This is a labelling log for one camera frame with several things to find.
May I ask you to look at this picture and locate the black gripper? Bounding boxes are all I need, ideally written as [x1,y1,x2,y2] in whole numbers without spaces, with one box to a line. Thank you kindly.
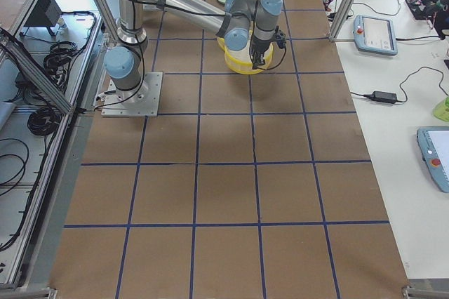
[250,37,270,69]

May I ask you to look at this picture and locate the coiled black cables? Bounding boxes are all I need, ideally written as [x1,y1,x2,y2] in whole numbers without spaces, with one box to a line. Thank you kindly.
[42,41,77,77]

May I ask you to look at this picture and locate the black power adapter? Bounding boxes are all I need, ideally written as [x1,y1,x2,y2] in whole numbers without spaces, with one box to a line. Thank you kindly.
[370,91,398,104]

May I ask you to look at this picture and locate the yellow steamer basket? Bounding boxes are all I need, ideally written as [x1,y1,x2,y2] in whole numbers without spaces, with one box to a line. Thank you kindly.
[222,31,274,75]
[217,37,225,51]

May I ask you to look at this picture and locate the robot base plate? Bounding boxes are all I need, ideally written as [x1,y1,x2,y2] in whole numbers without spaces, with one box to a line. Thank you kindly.
[101,72,163,117]

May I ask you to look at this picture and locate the teach pendant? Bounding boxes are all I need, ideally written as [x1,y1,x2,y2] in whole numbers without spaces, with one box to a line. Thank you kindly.
[417,126,448,193]
[353,15,398,56]

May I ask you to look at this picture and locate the green object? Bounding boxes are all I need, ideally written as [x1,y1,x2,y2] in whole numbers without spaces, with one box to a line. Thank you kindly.
[432,96,449,122]

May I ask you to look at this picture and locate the black monitor box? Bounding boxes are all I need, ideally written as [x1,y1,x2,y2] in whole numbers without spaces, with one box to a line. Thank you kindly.
[24,0,62,36]

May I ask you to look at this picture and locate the left aluminium frame rail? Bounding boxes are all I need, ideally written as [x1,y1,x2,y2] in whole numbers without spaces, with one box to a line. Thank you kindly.
[1,27,74,114]

